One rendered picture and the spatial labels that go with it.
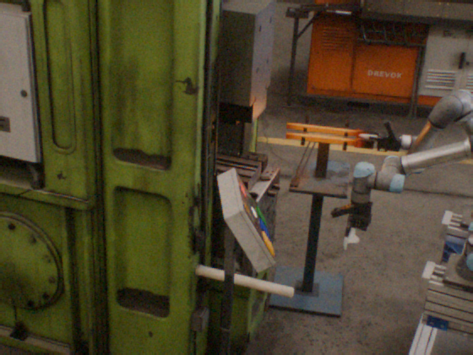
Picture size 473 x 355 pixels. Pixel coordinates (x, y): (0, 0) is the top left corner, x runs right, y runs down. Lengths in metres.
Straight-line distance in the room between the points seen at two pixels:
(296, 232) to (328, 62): 2.35
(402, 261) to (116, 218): 2.07
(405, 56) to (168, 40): 4.10
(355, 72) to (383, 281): 2.77
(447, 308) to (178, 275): 1.17
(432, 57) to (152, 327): 4.11
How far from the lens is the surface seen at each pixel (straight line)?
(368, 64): 6.80
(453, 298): 3.25
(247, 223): 2.70
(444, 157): 2.95
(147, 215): 3.30
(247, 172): 3.39
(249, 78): 3.08
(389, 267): 4.66
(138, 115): 3.10
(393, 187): 2.88
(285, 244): 4.73
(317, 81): 6.86
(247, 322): 3.73
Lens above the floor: 2.54
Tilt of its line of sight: 28 degrees down
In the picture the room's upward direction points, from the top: 3 degrees clockwise
